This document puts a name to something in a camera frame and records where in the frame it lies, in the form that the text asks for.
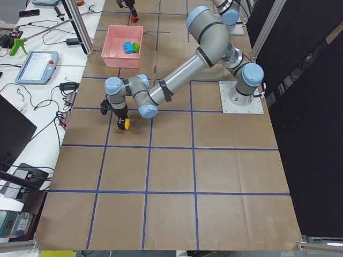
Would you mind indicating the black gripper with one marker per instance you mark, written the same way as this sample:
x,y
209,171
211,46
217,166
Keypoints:
x,y
120,113
129,3

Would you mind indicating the aluminium frame post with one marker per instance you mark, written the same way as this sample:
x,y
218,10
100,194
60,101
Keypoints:
x,y
78,25

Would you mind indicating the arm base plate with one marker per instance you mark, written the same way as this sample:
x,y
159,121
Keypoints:
x,y
233,102
236,30

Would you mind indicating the black monitor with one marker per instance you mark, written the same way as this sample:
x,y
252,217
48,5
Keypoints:
x,y
16,132

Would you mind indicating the blue toy block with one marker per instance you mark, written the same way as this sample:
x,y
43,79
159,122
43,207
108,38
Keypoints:
x,y
128,47

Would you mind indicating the left teach pendant tablet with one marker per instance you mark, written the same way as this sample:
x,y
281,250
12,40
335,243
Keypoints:
x,y
38,68

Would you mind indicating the black smartphone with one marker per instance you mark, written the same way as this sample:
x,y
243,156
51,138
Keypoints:
x,y
29,13

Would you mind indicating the usb hub with cables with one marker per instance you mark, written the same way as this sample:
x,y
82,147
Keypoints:
x,y
64,115

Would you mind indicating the pink plastic box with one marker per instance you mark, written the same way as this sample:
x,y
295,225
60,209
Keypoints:
x,y
113,52

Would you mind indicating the green handled reach grabber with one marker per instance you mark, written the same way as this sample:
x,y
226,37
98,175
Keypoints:
x,y
20,43

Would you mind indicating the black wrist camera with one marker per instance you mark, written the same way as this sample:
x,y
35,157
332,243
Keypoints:
x,y
104,106

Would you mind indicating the black power adapter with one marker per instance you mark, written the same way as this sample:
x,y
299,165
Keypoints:
x,y
72,41

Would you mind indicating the green toy block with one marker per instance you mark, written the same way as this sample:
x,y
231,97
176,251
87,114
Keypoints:
x,y
136,47

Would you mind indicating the yellow toy block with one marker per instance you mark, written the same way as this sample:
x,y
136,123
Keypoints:
x,y
127,124

